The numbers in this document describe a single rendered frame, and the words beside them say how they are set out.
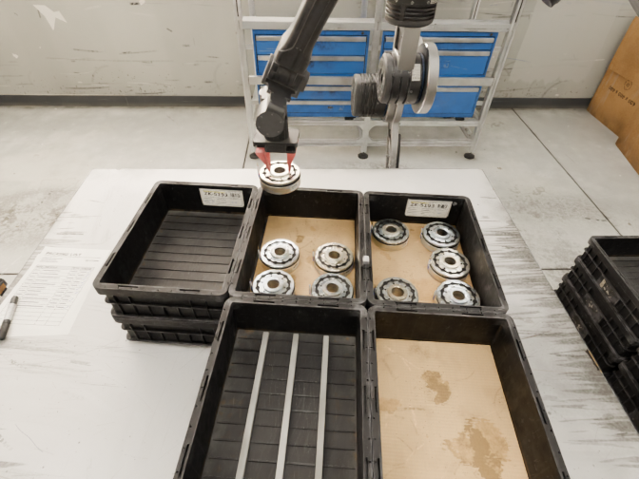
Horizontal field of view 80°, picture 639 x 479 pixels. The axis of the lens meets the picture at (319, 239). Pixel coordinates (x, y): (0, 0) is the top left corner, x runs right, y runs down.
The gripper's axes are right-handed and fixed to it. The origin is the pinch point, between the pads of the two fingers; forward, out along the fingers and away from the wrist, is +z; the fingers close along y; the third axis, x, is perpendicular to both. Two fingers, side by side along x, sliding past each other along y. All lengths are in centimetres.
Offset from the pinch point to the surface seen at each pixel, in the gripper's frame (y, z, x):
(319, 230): 9.7, 22.4, 1.4
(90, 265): -60, 34, -7
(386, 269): 28.5, 22.4, -12.1
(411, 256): 35.6, 22.6, -6.7
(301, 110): -15, 73, 173
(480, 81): 104, 52, 181
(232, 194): -15.9, 14.6, 6.8
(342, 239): 16.7, 22.4, -1.6
